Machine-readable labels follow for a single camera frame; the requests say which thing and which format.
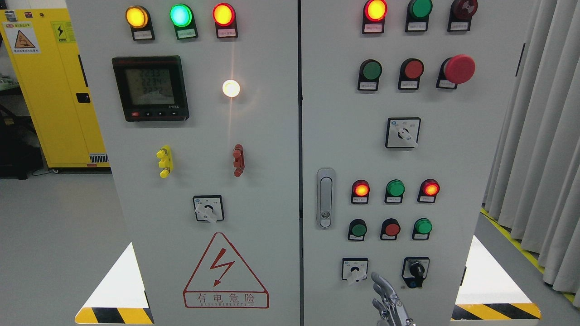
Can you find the red emergency stop button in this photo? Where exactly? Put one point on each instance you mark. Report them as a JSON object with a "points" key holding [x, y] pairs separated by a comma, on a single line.
{"points": [[455, 70]]}

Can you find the green lit indicator light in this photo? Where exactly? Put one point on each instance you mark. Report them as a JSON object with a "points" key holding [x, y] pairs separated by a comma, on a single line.
{"points": [[183, 20]]}

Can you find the green indicator top right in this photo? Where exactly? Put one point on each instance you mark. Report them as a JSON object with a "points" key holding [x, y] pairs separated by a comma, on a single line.
{"points": [[417, 18]]}

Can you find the green push button lower right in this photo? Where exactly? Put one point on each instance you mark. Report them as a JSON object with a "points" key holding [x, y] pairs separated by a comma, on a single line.
{"points": [[422, 229]]}

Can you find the green push button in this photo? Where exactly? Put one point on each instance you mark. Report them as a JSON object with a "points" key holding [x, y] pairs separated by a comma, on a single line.
{"points": [[357, 230], [369, 75], [422, 229]]}

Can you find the black digital power meter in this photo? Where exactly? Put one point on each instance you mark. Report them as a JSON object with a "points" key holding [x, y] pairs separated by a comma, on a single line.
{"points": [[151, 88]]}

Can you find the grey left cabinet door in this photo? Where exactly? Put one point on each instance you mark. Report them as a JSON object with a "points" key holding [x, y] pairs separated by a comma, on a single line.
{"points": [[261, 207]]}

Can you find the yellow terminal connector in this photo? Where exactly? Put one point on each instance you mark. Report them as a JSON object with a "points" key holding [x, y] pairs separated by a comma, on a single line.
{"points": [[164, 154]]}

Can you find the red lit indicator middle left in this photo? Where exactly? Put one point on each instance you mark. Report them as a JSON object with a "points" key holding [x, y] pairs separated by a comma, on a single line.
{"points": [[360, 192]]}

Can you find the dark red buzzer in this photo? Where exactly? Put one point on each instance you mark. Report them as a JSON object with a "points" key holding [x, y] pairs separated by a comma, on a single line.
{"points": [[460, 15]]}

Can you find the red lit indicator light left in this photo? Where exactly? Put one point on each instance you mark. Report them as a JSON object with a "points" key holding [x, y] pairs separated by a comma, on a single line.
{"points": [[224, 16]]}

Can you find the white lit indicator light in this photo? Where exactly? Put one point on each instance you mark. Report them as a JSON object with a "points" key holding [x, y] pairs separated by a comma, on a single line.
{"points": [[231, 88]]}

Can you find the left door selector switch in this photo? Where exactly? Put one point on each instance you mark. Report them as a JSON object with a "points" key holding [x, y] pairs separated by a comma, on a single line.
{"points": [[208, 208]]}

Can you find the yellow safety cabinet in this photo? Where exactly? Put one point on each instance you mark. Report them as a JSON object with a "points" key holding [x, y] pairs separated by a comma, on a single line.
{"points": [[42, 46]]}

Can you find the yellow indicator light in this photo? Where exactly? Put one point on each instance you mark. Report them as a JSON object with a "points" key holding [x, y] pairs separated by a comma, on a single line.
{"points": [[140, 22]]}

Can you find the red lit indicator top right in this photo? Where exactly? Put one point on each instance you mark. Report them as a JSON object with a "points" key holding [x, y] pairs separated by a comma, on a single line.
{"points": [[373, 17]]}

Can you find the silver cabinet door handle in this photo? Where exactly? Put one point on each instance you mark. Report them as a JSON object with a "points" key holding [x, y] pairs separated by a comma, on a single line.
{"points": [[325, 192]]}

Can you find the green indicator middle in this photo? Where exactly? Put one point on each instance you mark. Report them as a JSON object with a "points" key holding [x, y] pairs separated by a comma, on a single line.
{"points": [[395, 190]]}

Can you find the red electric hazard sign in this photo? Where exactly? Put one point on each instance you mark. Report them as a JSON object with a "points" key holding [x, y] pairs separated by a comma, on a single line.
{"points": [[223, 280]]}

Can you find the red push button upper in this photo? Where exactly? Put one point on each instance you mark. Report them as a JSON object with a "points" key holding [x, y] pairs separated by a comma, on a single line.
{"points": [[410, 74]]}

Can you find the red terminal connector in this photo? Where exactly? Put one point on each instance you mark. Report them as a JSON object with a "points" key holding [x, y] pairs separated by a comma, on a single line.
{"points": [[238, 163]]}

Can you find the grey cabinet door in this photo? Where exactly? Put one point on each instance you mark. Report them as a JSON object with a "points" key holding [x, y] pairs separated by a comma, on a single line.
{"points": [[345, 129], [261, 207]]}

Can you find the green push button lower left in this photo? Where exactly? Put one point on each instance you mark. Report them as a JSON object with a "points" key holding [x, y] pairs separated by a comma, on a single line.
{"points": [[357, 230]]}

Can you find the grey curtain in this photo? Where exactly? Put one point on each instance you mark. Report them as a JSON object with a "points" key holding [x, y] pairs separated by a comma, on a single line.
{"points": [[534, 185]]}

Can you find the red push button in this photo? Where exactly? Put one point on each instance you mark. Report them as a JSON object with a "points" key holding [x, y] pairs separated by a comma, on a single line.
{"points": [[390, 229], [410, 74]]}

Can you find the upper right selector switch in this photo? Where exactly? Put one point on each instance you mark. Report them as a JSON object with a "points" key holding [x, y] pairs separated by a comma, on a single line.
{"points": [[402, 132]]}

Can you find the red push button lower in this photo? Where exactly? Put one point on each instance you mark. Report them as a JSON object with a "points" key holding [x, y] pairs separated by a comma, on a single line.
{"points": [[390, 229]]}

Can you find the black key selector switch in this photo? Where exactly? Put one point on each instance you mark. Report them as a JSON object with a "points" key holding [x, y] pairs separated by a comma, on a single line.
{"points": [[414, 271]]}

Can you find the grey right cabinet door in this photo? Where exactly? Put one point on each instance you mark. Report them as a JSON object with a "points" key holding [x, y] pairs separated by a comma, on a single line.
{"points": [[345, 129]]}

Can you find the green push button upper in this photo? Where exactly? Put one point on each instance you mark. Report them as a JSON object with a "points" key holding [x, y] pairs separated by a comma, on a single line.
{"points": [[369, 75]]}

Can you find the lower white selector switch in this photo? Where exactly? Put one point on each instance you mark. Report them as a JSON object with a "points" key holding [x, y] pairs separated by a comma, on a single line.
{"points": [[354, 270]]}

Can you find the red lit indicator middle right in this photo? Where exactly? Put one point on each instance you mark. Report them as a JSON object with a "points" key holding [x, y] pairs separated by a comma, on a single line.
{"points": [[428, 191]]}

